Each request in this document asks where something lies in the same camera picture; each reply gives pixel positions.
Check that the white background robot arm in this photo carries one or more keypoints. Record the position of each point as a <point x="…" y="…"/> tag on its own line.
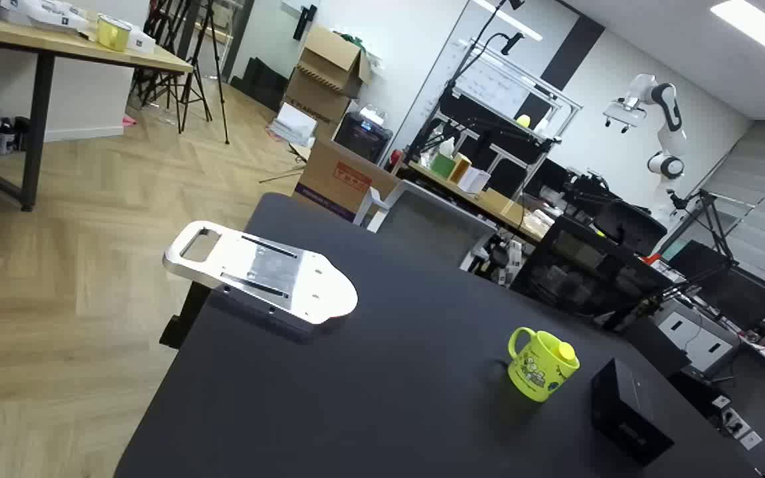
<point x="669" y="126"/>

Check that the grey office chair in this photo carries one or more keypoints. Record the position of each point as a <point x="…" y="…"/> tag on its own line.
<point x="432" y="226"/>

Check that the cardboard box with red label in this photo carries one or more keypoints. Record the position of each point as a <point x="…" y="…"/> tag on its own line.
<point x="339" y="179"/>

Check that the green tissue box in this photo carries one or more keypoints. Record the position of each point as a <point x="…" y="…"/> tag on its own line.
<point x="443" y="164"/>

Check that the black printer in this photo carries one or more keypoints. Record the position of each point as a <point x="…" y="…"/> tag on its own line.
<point x="362" y="136"/>

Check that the silver metal mounting plate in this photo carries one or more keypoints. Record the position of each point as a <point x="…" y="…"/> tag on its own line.
<point x="269" y="272"/>

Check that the stack of white papers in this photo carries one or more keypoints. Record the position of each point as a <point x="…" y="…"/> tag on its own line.
<point x="295" y="125"/>

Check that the stack of cardboard boxes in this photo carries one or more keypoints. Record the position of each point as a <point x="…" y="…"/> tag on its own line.
<point x="326" y="73"/>

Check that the whiteboard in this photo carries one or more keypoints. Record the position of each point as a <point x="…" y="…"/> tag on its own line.
<point x="492" y="86"/>

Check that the black equipment rack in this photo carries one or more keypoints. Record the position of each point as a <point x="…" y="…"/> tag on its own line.
<point x="582" y="272"/>

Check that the green mug with cartoon print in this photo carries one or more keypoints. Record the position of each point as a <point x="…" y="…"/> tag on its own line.
<point x="536" y="372"/>

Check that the group of black tripods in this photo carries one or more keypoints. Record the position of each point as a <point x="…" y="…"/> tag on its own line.
<point x="186" y="79"/>

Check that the black box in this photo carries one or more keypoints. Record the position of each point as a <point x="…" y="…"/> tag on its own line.
<point x="625" y="411"/>

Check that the white computer case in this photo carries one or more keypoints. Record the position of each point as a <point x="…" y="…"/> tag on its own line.
<point x="698" y="335"/>

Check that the yellow round container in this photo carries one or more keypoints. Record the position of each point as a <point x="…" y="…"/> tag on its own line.
<point x="113" y="33"/>

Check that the black monitor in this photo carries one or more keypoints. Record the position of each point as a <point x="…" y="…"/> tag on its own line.
<point x="734" y="292"/>

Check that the wooden table with black legs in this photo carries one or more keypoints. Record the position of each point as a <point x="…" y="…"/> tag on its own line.
<point x="57" y="45"/>

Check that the white power strip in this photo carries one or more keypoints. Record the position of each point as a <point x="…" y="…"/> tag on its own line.
<point x="734" y="421"/>

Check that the heap of white boxes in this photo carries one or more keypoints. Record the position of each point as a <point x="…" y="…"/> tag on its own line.
<point x="44" y="13"/>

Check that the ceiling light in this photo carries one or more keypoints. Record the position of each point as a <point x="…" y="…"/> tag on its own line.
<point x="764" y="30"/>

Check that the wooden desk with metal frame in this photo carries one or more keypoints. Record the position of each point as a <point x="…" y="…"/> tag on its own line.
<point x="489" y="199"/>

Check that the camera on tripod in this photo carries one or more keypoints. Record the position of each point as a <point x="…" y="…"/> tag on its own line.
<point x="708" y="212"/>

